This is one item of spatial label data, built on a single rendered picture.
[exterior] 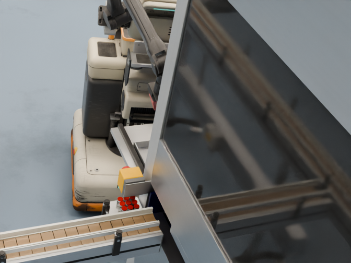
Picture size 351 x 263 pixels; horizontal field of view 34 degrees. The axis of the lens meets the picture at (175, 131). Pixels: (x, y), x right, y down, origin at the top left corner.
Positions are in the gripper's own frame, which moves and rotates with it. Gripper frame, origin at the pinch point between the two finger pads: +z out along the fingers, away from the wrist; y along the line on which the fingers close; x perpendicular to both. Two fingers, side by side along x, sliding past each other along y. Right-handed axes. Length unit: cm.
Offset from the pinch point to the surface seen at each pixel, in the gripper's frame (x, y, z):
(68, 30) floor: 35, -223, 148
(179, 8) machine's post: -13, 18, -62
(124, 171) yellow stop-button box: -21.4, 26.4, 0.4
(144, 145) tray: -1.9, 2.6, 18.8
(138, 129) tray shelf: -0.2, -8.7, 22.0
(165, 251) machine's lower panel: -14, 53, 11
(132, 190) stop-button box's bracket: -19.7, 32.6, 3.2
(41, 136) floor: -15, -97, 126
